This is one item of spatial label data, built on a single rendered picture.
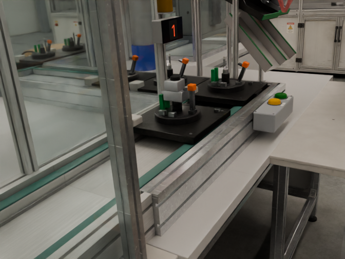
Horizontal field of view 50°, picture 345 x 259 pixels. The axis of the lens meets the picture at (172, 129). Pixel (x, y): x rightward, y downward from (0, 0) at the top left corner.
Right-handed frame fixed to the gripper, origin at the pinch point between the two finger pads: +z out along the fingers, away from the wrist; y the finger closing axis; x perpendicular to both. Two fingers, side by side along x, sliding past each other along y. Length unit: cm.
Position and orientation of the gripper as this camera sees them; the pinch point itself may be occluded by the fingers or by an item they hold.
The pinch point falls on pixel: (284, 10)
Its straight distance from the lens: 133.5
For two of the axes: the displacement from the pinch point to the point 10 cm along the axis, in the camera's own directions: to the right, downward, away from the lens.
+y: -5.4, 3.4, -7.7
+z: 0.2, 9.2, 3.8
